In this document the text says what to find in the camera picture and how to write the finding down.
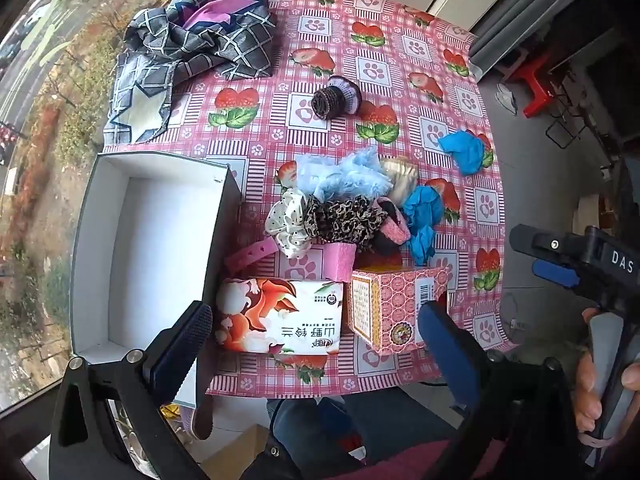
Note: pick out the grey curtain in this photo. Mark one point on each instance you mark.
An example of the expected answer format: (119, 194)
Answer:
(525, 15)

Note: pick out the beige sock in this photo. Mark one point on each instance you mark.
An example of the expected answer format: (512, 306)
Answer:
(400, 180)

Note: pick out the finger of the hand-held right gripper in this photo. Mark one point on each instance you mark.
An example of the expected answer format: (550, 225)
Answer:
(552, 272)
(545, 242)

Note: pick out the light blue fuzzy scrunchie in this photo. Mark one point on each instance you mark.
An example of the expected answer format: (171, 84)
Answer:
(340, 175)

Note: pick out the leopard print scrunchie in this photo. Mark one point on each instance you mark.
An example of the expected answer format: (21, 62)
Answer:
(340, 220)

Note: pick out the grey plaid cloth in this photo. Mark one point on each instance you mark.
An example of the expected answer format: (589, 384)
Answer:
(235, 45)

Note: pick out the star print cloth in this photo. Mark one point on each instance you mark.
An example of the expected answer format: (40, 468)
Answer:
(137, 105)

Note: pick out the brown cardboard box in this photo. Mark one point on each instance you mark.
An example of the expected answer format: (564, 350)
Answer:
(240, 455)

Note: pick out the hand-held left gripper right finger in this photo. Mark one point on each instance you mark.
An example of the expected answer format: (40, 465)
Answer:
(441, 341)

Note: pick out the white object on floor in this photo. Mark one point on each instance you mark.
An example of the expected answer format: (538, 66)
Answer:
(506, 96)

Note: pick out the purple cloth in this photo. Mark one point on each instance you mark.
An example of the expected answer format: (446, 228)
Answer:
(215, 12)

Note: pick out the blue cloth piece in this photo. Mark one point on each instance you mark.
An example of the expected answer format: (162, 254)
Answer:
(465, 152)

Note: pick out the black folding metal frame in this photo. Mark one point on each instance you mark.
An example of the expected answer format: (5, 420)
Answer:
(567, 127)

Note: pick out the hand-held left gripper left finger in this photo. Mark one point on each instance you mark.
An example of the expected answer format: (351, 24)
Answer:
(184, 352)

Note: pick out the person's legs in jeans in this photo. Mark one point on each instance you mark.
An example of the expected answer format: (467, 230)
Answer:
(380, 420)

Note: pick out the white cardboard box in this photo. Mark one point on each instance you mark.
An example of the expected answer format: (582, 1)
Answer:
(150, 260)

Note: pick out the pink strawberry print tablecloth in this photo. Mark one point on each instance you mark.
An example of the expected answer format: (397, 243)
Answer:
(350, 35)

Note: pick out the white polka dot scrunchie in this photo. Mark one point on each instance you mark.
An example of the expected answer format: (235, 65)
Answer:
(287, 222)

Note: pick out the pink patterned carton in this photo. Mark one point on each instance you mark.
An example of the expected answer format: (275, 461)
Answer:
(390, 310)

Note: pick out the person's right hand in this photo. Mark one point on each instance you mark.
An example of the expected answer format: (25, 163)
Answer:
(587, 390)

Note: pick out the pink and black scrunchie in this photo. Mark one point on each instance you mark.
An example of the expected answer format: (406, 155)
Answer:
(392, 232)

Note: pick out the pink sponge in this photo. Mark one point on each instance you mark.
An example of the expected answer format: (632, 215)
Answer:
(340, 260)

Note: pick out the floral tissue pack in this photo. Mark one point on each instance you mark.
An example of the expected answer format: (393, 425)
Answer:
(280, 320)

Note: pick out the red plastic stool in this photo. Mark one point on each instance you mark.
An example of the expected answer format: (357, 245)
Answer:
(540, 85)

